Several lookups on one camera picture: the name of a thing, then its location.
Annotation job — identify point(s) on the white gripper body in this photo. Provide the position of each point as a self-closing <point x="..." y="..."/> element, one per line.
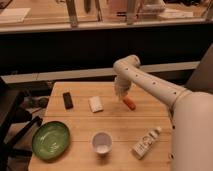
<point x="121" y="86"/>

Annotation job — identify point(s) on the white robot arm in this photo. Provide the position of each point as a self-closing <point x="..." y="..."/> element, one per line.
<point x="192" y="114"/>

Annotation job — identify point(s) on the black rectangular block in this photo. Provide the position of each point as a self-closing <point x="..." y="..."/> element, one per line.
<point x="67" y="100"/>

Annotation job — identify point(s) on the white cup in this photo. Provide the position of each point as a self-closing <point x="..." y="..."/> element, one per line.
<point x="101" y="143"/>

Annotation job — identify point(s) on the white lotion bottle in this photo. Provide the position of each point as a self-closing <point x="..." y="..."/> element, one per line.
<point x="146" y="142"/>

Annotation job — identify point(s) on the dark chair back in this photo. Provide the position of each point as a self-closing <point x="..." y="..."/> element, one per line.
<point x="202" y="77"/>

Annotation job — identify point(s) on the green bowl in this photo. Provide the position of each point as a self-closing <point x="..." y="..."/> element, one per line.
<point x="51" y="140"/>

